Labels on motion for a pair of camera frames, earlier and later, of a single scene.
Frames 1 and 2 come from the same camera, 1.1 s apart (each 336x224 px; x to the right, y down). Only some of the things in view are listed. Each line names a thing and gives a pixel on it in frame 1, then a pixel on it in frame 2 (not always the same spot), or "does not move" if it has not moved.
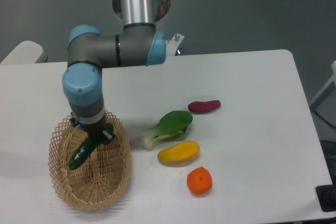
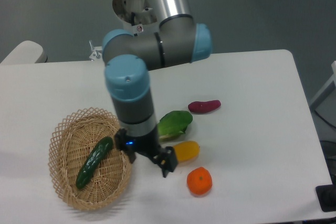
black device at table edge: x=326 y=195 does not move
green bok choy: x=171 y=124 does not move
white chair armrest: x=27 y=52 does not move
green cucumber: x=84 y=149 -> x=97 y=154
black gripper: x=91 y=130 -> x=149 y=146
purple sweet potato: x=201 y=106 does not move
